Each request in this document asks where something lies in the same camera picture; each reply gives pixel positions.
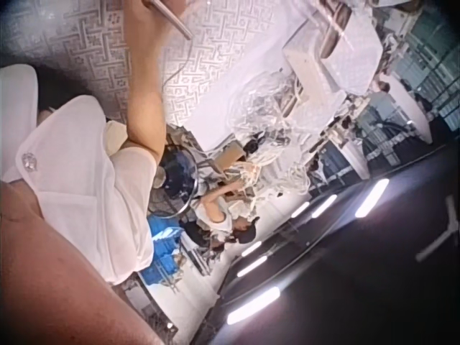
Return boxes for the tan cardboard box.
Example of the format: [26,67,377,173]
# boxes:
[214,142,247,175]

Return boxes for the white work table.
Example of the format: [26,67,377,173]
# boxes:
[185,53,371,220]

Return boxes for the heap of clear plastic bags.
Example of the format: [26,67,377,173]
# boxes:
[228,70,313,148]

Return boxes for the blue plastic crate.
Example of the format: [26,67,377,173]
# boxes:
[139,214,186,287]

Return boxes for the white box appliance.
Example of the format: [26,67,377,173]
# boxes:
[282,16,364,107]

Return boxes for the row of ceiling light strips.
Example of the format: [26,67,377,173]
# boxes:
[226,178,392,323]

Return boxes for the silver rod tool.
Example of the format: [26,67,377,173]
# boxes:
[142,0,194,40]

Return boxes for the person's legs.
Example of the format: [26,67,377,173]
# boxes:
[35,66,93,112]

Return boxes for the white ceiling bar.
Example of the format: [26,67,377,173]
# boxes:
[415,196,460,262]

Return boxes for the heap of white cables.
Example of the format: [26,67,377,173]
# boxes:
[247,154,313,206]

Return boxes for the thin grey cable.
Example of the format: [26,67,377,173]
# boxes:
[161,35,195,89]

